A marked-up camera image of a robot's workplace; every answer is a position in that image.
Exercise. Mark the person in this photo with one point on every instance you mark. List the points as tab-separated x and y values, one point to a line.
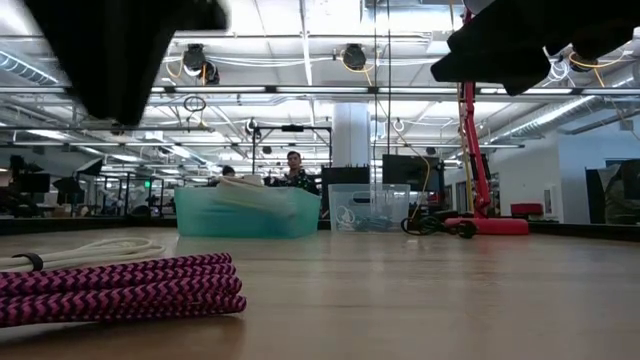
228	172
296	177

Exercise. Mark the black background rig frame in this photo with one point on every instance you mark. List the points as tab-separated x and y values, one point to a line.
292	128

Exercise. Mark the white building column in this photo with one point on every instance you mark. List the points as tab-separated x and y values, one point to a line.
350	135

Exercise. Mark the teal translucent plastic bin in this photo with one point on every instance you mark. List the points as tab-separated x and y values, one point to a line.
225	220

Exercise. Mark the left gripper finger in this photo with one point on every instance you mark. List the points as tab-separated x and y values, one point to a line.
115	85

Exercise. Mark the red background box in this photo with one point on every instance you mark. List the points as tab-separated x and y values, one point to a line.
525	209

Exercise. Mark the black background monitor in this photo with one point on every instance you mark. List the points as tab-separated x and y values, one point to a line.
410	172

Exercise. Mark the red desk lamp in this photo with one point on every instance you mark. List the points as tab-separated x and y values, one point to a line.
475	150

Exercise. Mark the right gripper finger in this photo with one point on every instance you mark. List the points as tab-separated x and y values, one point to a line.
475	57
475	75

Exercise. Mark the dark background workstation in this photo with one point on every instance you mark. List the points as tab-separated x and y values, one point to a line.
30	185

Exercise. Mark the clear plastic bin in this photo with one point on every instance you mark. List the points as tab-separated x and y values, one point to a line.
390	200

